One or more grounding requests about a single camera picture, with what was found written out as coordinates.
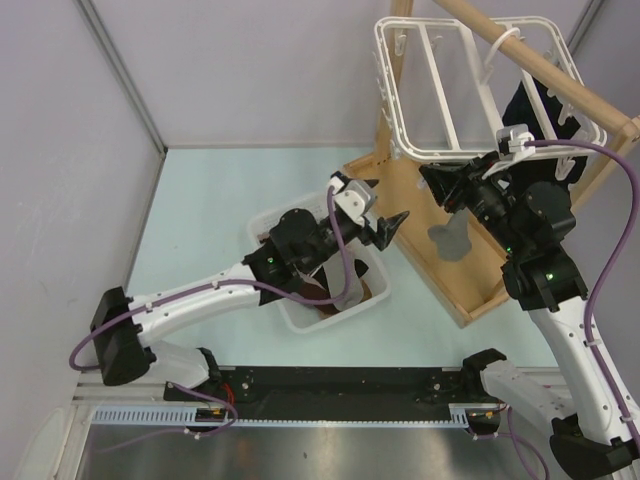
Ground grey socks pair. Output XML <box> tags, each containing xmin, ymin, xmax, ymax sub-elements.
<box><xmin>427</xmin><ymin>210</ymin><xmax>472</xmax><ymax>262</ymax></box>

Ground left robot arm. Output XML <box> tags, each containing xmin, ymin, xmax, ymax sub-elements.
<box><xmin>87</xmin><ymin>173</ymin><xmax>409</xmax><ymax>400</ymax></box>

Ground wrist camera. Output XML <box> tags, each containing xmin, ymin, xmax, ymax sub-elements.
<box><xmin>482</xmin><ymin>124</ymin><xmax>536</xmax><ymax>180</ymax></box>
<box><xmin>327</xmin><ymin>171</ymin><xmax>377</xmax><ymax>227</ymax></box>

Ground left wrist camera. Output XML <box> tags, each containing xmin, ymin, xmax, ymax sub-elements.
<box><xmin>327</xmin><ymin>171</ymin><xmax>377</xmax><ymax>227</ymax></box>

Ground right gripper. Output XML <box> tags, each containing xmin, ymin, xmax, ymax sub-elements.
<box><xmin>420</xmin><ymin>149</ymin><xmax>527</xmax><ymax>256</ymax></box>

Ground black striped socks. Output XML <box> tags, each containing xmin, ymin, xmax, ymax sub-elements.
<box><xmin>351</xmin><ymin>258</ymin><xmax>369</xmax><ymax>279</ymax></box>

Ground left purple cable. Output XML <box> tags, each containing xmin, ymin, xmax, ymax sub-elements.
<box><xmin>67</xmin><ymin>187</ymin><xmax>366</xmax><ymax>454</ymax></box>

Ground black hanging socks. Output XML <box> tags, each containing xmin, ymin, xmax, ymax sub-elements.
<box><xmin>502</xmin><ymin>79</ymin><xmax>587</xmax><ymax>192</ymax></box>

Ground purple cable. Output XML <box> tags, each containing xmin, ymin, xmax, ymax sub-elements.
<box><xmin>469</xmin><ymin>139</ymin><xmax>640</xmax><ymax>480</ymax></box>
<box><xmin>67</xmin><ymin>187</ymin><xmax>366</xmax><ymax>454</ymax></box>

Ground white corner clip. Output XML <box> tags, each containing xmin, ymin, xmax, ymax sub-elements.
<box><xmin>389</xmin><ymin>139</ymin><xmax>403</xmax><ymax>160</ymax></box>

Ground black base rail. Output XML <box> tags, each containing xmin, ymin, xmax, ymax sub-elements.
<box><xmin>195</xmin><ymin>366</ymin><xmax>498</xmax><ymax>423</ymax></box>

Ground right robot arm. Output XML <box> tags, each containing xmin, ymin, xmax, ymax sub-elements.
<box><xmin>419</xmin><ymin>153</ymin><xmax>639</xmax><ymax>479</ymax></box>

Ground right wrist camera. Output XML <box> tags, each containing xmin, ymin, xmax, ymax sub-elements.
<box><xmin>482</xmin><ymin>124</ymin><xmax>536</xmax><ymax>180</ymax></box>

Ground white plastic basket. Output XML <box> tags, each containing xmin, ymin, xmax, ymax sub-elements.
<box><xmin>247</xmin><ymin>191</ymin><xmax>391</xmax><ymax>334</ymax></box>

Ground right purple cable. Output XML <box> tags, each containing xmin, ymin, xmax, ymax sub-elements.
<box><xmin>469</xmin><ymin>139</ymin><xmax>640</xmax><ymax>480</ymax></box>

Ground wooden drying rack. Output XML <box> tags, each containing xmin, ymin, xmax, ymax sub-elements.
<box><xmin>345</xmin><ymin>1</ymin><xmax>639</xmax><ymax>326</ymax></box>

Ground brown striped socks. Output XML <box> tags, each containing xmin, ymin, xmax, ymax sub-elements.
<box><xmin>293</xmin><ymin>279</ymin><xmax>344</xmax><ymax>317</ymax></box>

